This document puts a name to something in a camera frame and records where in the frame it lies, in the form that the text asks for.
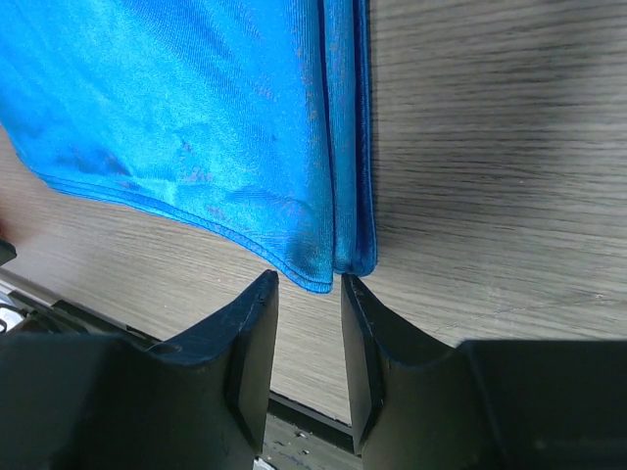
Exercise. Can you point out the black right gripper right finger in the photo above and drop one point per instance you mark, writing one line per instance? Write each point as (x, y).
(417, 403)

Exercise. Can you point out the pink folded cloth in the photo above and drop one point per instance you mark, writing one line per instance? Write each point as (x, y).
(5, 220)

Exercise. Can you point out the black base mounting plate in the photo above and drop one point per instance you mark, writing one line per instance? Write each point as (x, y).
(296, 435)

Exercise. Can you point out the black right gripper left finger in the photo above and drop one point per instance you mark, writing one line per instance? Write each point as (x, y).
(99, 401)

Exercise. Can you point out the blue cloth napkin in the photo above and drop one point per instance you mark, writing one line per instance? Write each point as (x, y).
(250, 119)

